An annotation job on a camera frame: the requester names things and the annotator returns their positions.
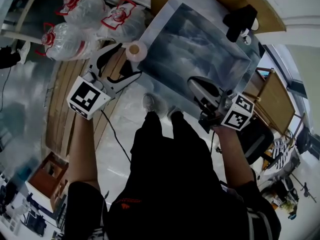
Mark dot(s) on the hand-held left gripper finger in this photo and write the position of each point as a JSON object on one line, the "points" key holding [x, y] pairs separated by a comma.
{"points": [[125, 80], [107, 56]]}

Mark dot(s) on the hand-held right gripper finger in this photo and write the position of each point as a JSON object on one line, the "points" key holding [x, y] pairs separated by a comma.
{"points": [[207, 82], [198, 90]]}

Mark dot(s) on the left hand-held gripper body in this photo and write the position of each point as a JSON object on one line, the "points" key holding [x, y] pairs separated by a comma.
{"points": [[86, 99]]}

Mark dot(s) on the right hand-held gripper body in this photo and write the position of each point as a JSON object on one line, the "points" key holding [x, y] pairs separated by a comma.
{"points": [[236, 116]]}

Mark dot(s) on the person's left forearm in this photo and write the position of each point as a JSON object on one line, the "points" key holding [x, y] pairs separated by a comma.
{"points": [[82, 149]]}

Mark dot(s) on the person's right forearm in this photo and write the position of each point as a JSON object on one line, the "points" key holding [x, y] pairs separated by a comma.
{"points": [[233, 156]]}

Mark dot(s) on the small silver sink knob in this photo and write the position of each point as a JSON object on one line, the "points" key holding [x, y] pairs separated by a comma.
{"points": [[247, 40]]}

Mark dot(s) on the black sink faucet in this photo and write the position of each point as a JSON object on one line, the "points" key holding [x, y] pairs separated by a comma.
{"points": [[238, 20]]}

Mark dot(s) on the black office chair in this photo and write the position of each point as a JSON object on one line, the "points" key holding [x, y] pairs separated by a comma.
{"points": [[257, 141]]}

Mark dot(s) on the person's grey shoe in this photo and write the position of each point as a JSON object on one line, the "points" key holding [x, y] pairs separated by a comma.
{"points": [[173, 111], [153, 104]]}

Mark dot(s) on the clear water jug red cap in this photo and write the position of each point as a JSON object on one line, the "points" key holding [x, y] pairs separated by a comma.
{"points": [[66, 42], [85, 7], [127, 21]]}

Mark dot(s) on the wooden side table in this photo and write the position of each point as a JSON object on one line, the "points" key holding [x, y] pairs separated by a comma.
{"points": [[273, 101]]}

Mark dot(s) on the black white striped cloth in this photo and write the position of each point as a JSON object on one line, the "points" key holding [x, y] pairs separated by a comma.
{"points": [[281, 151]]}

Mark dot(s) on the person's black trousers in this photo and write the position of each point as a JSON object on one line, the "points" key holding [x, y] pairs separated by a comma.
{"points": [[170, 154]]}

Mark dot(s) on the brown wooden stool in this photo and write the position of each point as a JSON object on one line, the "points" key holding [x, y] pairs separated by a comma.
{"points": [[48, 177]]}

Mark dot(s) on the brown wooden board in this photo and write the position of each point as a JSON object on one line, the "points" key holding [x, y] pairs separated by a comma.
{"points": [[255, 6]]}

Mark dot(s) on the black tripod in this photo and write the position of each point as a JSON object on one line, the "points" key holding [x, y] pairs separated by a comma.
{"points": [[303, 187]]}

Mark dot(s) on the person's black shirt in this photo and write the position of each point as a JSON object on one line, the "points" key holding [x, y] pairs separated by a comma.
{"points": [[175, 216]]}

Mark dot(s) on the white frame chair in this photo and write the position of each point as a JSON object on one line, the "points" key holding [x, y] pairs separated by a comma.
{"points": [[23, 16]]}

